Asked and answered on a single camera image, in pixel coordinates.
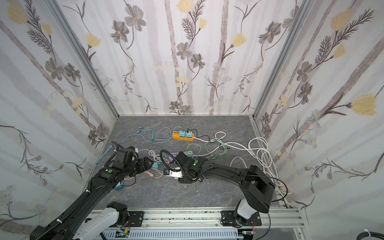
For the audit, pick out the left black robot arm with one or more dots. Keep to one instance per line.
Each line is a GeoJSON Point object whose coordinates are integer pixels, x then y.
{"type": "Point", "coordinates": [64, 227]}

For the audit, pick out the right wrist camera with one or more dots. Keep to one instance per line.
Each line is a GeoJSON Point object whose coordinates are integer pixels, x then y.
{"type": "Point", "coordinates": [173, 174]}

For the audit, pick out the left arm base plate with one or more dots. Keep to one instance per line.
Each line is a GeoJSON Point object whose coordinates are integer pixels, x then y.
{"type": "Point", "coordinates": [133, 219]}

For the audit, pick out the aluminium mounting rail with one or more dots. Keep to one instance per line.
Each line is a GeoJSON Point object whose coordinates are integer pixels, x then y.
{"type": "Point", "coordinates": [194, 218]}

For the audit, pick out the green charger plug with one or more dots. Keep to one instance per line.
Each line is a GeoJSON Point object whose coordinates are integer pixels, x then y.
{"type": "Point", "coordinates": [189, 153]}

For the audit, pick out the teal USB charger plug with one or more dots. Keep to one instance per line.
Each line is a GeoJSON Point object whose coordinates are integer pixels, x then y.
{"type": "Point", "coordinates": [182, 134]}

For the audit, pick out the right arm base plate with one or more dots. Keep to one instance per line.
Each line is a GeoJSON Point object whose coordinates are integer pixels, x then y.
{"type": "Point", "coordinates": [230, 219]}

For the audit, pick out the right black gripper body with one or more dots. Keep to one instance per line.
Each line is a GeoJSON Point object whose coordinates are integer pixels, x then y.
{"type": "Point", "coordinates": [182, 165]}

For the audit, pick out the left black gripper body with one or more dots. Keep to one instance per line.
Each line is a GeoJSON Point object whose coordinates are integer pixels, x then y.
{"type": "Point", "coordinates": [144, 164]}

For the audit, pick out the orange power strip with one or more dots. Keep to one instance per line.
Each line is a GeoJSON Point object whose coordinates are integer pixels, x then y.
{"type": "Point", "coordinates": [176, 136]}

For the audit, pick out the purple power strip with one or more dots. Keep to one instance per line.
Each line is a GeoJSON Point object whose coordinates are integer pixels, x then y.
{"type": "Point", "coordinates": [174, 155]}

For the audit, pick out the white slotted cable duct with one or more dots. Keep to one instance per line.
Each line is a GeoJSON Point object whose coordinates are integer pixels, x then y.
{"type": "Point", "coordinates": [178, 234]}

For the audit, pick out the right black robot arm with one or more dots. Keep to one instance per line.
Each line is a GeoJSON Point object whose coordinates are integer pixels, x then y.
{"type": "Point", "coordinates": [258, 189]}

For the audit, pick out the teal charger near rail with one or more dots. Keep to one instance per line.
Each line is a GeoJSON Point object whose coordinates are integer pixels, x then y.
{"type": "Point", "coordinates": [118, 187]}

